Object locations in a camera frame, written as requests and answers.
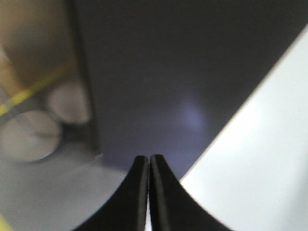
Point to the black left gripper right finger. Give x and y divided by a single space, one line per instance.
171 207

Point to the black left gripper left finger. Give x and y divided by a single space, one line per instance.
126 209

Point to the refrigerator door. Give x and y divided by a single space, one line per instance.
167 75

